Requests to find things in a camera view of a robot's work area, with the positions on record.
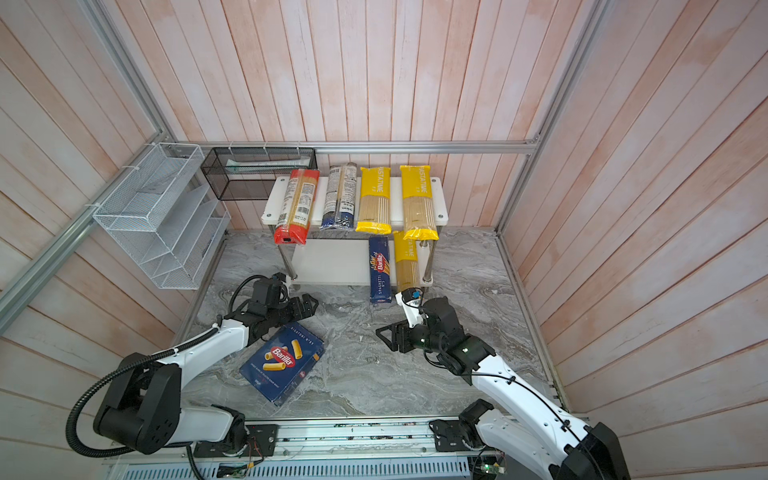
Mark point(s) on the yellow Pastatime spaghetti bag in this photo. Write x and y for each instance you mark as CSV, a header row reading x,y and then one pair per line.
x,y
418,205
406,262
374,206

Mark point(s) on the blue-end spaghetti bag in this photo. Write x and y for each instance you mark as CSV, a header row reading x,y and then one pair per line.
x,y
340,198

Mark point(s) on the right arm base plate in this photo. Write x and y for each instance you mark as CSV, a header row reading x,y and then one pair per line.
x,y
456,435

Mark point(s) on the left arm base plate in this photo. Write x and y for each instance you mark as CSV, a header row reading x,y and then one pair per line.
x,y
257,440

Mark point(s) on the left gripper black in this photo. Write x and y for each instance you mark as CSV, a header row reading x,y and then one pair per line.
x,y
300,314

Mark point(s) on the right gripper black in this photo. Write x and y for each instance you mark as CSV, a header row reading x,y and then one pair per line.
x,y
398,329

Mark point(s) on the blue Barilla spaghetti box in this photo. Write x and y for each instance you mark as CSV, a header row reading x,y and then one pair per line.
x,y
379,263

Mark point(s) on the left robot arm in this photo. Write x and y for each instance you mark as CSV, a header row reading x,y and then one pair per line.
x,y
141,410

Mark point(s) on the white wire mesh organizer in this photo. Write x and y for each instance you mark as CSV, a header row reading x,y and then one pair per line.
x,y
170,227

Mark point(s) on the blue Barilla rigatoni box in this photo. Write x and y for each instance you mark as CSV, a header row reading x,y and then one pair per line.
x,y
277,368

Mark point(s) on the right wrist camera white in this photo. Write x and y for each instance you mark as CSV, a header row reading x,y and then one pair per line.
x,y
411,300

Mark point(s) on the red-end spaghetti bag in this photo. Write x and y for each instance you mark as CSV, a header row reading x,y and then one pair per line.
x,y
295,214

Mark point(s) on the black mesh basket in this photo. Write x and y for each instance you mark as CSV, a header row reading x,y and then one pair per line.
x,y
250,173

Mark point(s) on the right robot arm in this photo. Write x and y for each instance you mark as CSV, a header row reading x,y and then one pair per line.
x,y
515,419

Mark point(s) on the aluminium front rail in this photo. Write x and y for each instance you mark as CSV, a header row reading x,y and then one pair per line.
x,y
364,448

